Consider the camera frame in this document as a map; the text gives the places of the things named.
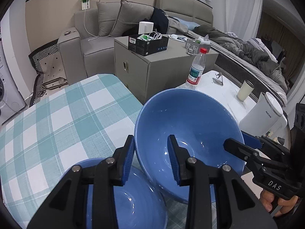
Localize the person's right hand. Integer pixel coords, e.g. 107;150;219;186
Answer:
259;189;298;217

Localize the white humidifier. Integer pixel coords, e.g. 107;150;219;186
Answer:
239;92;287;136

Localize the beige cup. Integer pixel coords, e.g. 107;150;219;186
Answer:
237;80;254;101

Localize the metal phone stand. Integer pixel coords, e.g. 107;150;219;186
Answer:
213;72;224;86

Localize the grey blanket on bed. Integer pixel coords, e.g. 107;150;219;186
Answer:
193;25;288;93

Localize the teal checked tablecloth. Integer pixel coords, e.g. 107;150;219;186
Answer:
1;74;187;228

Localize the plastic water bottle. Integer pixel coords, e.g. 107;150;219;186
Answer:
186;48;207;90

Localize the grey bedside cabinet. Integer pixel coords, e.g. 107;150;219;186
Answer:
114;35;219;105

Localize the white washing machine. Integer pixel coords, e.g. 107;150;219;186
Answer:
0;50;27;127

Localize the black storage box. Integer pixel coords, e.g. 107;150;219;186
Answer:
128;35;169;56

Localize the folded patterned chair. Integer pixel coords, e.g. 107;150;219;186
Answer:
28;39;68;106

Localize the white box on cabinet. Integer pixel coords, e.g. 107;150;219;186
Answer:
138;21;154;34

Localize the grey sofa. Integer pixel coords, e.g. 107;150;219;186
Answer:
57;0;214;85

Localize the grey cushion right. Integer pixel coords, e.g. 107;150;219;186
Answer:
109;0;154;37

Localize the grey cushion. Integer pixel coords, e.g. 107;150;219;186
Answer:
96;2;120;37
109;0;154;37

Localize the grey cushion left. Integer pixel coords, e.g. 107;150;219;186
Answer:
96;2;120;37

